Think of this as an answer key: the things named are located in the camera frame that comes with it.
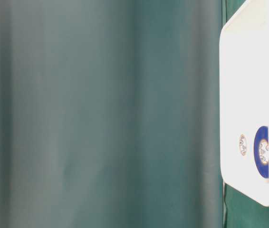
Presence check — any white plastic case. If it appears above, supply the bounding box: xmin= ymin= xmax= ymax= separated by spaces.
xmin=219 ymin=0 xmax=269 ymax=207

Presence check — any blue tape roll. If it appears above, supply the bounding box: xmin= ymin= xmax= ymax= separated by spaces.
xmin=253 ymin=126 xmax=269 ymax=179

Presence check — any green table cloth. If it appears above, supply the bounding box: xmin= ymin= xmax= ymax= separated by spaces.
xmin=0 ymin=0 xmax=269 ymax=228

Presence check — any white tape roll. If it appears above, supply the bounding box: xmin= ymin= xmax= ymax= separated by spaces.
xmin=239 ymin=134 xmax=247 ymax=156

